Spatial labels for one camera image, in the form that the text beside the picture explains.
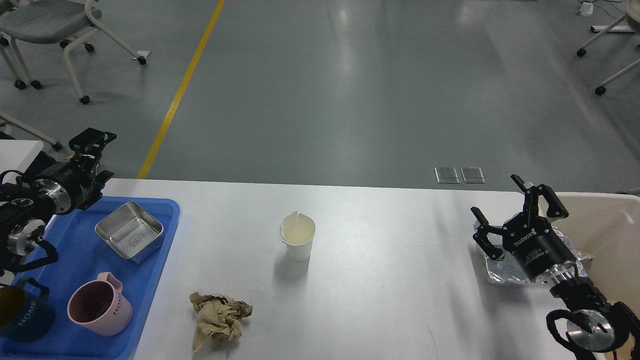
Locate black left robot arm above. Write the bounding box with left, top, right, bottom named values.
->
left=0, top=127, right=117, bottom=275

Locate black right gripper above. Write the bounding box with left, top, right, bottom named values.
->
left=470, top=174, right=578, bottom=282

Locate grey office chair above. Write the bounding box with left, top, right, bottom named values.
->
left=0, top=0, right=151, bottom=152

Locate floor outlet plate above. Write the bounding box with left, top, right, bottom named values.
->
left=461, top=166, right=486, bottom=184
left=434, top=166, right=460, bottom=185

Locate crumpled brown paper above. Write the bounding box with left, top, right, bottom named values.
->
left=189, top=292, right=253, bottom=354

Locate beige plastic bin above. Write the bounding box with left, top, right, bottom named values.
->
left=529, top=191, right=640, bottom=360

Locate stainless steel rectangular tin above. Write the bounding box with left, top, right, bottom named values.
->
left=94, top=202, right=165, bottom=265

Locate right floor outlet plate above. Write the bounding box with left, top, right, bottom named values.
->
left=461, top=166, right=486, bottom=184

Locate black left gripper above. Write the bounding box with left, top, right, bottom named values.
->
left=30, top=127, right=117, bottom=215

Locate white chair base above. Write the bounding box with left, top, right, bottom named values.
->
left=575, top=0, right=640, bottom=96

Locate white paper cup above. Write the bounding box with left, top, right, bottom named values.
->
left=280, top=210, right=316, bottom=262

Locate dark blue HOME mug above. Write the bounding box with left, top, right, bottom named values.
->
left=0, top=277, right=56, bottom=342

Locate aluminium foil tray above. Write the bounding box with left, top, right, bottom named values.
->
left=475, top=227, right=594, bottom=287

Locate pink ribbed mug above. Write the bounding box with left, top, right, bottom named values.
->
left=66, top=272, right=133, bottom=337

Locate left floor outlet plate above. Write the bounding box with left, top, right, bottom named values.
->
left=434, top=166, right=460, bottom=185

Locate person in dark trousers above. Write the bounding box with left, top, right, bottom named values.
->
left=0, top=131, right=57, bottom=176

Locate blue plastic tray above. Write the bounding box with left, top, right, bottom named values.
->
left=0, top=196, right=180, bottom=360

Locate white side table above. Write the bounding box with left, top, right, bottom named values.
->
left=0, top=139, right=44, bottom=172

